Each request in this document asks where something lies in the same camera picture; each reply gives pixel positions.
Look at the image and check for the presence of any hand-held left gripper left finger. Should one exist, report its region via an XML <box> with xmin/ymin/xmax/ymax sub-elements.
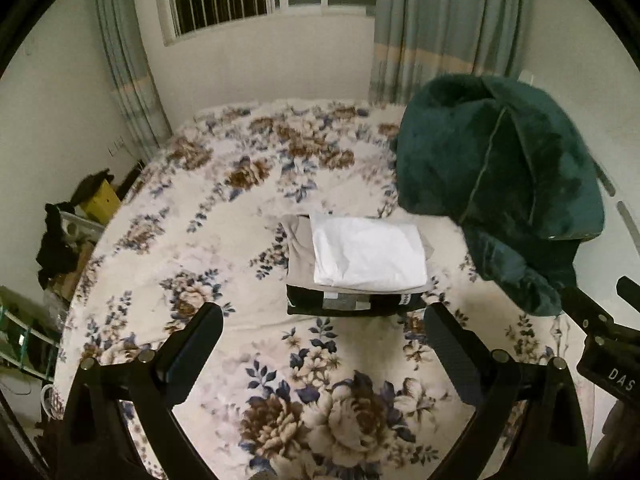
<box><xmin>59</xmin><ymin>301</ymin><xmax>224</xmax><ymax>480</ymax></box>

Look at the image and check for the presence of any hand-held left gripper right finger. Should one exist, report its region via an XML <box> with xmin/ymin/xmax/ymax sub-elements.
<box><xmin>423</xmin><ymin>302</ymin><xmax>588</xmax><ymax>480</ymax></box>

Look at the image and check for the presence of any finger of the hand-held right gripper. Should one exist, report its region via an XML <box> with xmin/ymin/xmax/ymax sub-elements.
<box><xmin>616</xmin><ymin>275</ymin><xmax>640</xmax><ymax>313</ymax></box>
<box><xmin>560</xmin><ymin>285</ymin><xmax>617</xmax><ymax>335</ymax></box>

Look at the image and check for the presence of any white t-shirt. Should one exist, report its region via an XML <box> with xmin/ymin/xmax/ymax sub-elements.
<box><xmin>309</xmin><ymin>211</ymin><xmax>429</xmax><ymax>292</ymax></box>

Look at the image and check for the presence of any white headboard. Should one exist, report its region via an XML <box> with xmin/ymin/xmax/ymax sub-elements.
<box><xmin>592</xmin><ymin>125</ymin><xmax>640</xmax><ymax>291</ymax></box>

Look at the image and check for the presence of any folded black garment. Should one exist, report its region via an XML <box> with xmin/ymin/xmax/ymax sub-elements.
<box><xmin>286</xmin><ymin>284</ymin><xmax>426</xmax><ymax>317</ymax></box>

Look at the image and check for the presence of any cardboard box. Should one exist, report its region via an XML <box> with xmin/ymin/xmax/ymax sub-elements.
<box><xmin>52</xmin><ymin>245</ymin><xmax>96</xmax><ymax>302</ymax></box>

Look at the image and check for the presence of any folded beige garment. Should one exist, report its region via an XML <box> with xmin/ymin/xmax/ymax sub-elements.
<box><xmin>278</xmin><ymin>214</ymin><xmax>436</xmax><ymax>295</ymax></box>

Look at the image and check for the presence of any floral bedspread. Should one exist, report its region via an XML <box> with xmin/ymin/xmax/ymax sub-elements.
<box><xmin>52</xmin><ymin>100</ymin><xmax>596</xmax><ymax>480</ymax></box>

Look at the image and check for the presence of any dark green plush blanket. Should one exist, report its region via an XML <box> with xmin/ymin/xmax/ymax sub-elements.
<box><xmin>395</xmin><ymin>74</ymin><xmax>606</xmax><ymax>317</ymax></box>

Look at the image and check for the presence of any teal shelf rack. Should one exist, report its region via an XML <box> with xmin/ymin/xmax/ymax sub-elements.
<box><xmin>0</xmin><ymin>285</ymin><xmax>63</xmax><ymax>377</ymax></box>

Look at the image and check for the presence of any white rack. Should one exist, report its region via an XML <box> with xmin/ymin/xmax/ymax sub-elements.
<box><xmin>60</xmin><ymin>210</ymin><xmax>106</xmax><ymax>242</ymax></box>

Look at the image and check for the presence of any black clothing heap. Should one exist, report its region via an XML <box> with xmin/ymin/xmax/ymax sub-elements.
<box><xmin>36</xmin><ymin>169</ymin><xmax>115</xmax><ymax>282</ymax></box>

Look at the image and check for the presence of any yellow box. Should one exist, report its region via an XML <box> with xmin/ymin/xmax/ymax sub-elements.
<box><xmin>80</xmin><ymin>180</ymin><xmax>121</xmax><ymax>222</ymax></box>

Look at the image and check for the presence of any grey-green striped curtain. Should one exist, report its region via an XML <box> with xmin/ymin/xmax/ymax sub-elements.
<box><xmin>370</xmin><ymin>0</ymin><xmax>531</xmax><ymax>106</ymax></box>
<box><xmin>95</xmin><ymin>0</ymin><xmax>173</xmax><ymax>148</ymax></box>

